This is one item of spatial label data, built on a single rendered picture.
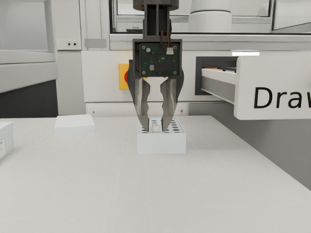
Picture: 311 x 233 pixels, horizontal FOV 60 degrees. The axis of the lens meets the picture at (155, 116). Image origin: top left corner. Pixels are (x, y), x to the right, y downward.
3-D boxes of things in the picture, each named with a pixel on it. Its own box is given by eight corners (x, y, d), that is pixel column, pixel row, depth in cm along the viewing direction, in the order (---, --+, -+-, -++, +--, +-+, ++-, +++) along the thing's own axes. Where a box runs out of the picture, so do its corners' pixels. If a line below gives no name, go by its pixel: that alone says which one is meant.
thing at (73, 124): (95, 131, 61) (94, 124, 61) (54, 134, 59) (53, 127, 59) (91, 119, 73) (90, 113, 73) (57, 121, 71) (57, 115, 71)
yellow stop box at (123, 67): (145, 90, 73) (145, 63, 72) (118, 90, 73) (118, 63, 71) (145, 88, 78) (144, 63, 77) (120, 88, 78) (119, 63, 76)
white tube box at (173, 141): (185, 154, 47) (186, 132, 46) (137, 154, 47) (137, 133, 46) (177, 134, 59) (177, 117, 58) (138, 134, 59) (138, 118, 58)
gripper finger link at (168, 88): (164, 138, 43) (158, 80, 41) (161, 129, 48) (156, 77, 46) (183, 136, 43) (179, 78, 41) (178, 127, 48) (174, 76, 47)
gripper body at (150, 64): (130, 80, 39) (129, -10, 36) (133, 76, 47) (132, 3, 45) (183, 80, 39) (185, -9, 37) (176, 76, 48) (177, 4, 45)
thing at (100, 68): (413, 98, 85) (422, 51, 82) (83, 101, 78) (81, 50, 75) (268, 77, 178) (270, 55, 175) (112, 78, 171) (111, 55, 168)
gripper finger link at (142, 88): (129, 137, 42) (134, 78, 40) (131, 127, 48) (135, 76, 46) (149, 138, 43) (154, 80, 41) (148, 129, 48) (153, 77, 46)
